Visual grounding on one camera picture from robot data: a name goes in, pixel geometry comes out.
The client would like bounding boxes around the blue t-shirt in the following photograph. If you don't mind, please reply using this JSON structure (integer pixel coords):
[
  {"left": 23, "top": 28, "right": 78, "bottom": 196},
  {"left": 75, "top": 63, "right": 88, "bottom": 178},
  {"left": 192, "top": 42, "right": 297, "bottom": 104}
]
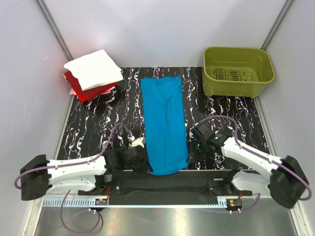
[{"left": 141, "top": 77, "right": 189, "bottom": 176}]

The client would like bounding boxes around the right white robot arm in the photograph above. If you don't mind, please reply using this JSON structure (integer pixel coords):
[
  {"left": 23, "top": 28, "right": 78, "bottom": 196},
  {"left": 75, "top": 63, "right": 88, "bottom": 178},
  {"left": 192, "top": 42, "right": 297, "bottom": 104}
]
[{"left": 192, "top": 134, "right": 312, "bottom": 209}]

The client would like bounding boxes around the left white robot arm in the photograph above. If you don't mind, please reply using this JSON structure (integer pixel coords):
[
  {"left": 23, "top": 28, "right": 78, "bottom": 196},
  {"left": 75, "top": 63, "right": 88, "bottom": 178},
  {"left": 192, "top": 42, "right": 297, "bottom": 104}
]
[{"left": 19, "top": 146, "right": 151, "bottom": 201}]

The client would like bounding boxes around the black marble pattern mat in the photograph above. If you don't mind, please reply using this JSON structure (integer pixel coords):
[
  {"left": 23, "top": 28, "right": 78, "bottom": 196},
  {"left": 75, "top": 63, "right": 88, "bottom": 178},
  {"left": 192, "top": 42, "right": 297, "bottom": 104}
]
[{"left": 56, "top": 67, "right": 269, "bottom": 170}]

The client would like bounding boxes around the folded red t-shirt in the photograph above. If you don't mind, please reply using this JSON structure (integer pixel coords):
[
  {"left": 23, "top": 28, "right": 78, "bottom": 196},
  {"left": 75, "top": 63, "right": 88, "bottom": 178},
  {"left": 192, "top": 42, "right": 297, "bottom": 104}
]
[{"left": 64, "top": 71, "right": 117, "bottom": 102}]

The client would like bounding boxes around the olive green plastic basket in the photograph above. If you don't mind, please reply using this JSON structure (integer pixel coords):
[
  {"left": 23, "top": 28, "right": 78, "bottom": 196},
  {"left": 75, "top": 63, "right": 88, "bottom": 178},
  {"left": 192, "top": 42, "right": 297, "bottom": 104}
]
[{"left": 202, "top": 47, "right": 275, "bottom": 98}]

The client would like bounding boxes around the folded pink t-shirt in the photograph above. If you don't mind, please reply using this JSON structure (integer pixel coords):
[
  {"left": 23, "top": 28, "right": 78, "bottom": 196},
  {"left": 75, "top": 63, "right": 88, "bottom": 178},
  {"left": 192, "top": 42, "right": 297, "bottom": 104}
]
[{"left": 69, "top": 89, "right": 76, "bottom": 95}]

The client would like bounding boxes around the folded white t-shirt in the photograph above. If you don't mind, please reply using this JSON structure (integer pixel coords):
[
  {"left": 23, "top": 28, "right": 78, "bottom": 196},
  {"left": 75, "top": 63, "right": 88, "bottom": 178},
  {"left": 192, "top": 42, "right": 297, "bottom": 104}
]
[{"left": 64, "top": 49, "right": 123, "bottom": 91}]

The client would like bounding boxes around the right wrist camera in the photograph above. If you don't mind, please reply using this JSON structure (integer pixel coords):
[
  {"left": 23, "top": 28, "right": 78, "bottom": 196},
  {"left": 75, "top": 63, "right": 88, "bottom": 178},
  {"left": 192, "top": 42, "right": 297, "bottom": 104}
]
[{"left": 191, "top": 123, "right": 222, "bottom": 144}]

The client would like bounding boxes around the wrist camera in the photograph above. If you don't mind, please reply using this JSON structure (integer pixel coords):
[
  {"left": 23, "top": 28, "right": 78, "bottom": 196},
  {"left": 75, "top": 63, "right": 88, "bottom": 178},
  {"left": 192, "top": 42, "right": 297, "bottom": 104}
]
[
  {"left": 191, "top": 123, "right": 222, "bottom": 144},
  {"left": 131, "top": 137, "right": 146, "bottom": 148}
]

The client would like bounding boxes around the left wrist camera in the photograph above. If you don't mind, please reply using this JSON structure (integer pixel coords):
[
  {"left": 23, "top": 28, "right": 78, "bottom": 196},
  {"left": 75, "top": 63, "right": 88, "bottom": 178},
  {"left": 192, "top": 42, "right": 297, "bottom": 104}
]
[{"left": 131, "top": 137, "right": 146, "bottom": 148}]

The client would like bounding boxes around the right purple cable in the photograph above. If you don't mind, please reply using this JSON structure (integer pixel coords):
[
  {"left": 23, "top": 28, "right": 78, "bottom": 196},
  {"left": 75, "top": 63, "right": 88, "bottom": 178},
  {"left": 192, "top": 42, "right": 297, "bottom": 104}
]
[{"left": 194, "top": 115, "right": 313, "bottom": 214}]

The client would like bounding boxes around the aluminium frame rail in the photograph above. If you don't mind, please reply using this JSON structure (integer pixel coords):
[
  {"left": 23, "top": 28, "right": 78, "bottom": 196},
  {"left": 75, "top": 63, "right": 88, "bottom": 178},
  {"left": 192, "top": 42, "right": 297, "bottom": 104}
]
[{"left": 32, "top": 178, "right": 301, "bottom": 209}]

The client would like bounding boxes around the left corner aluminium post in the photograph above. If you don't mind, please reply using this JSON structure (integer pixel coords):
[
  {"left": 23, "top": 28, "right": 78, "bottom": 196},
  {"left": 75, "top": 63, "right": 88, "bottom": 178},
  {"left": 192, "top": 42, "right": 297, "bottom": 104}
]
[{"left": 34, "top": 0, "right": 73, "bottom": 61}]

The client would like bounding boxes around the corner aluminium post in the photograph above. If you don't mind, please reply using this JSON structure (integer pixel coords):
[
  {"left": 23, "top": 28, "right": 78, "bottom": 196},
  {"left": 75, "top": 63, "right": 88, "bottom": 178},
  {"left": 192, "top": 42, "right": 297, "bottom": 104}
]
[
  {"left": 34, "top": 0, "right": 73, "bottom": 61},
  {"left": 260, "top": 0, "right": 295, "bottom": 51}
]

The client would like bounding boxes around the right corner aluminium post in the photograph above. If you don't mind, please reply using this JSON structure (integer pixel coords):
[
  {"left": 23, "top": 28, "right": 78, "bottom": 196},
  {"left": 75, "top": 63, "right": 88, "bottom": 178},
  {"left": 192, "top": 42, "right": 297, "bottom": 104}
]
[{"left": 260, "top": 0, "right": 295, "bottom": 51}]

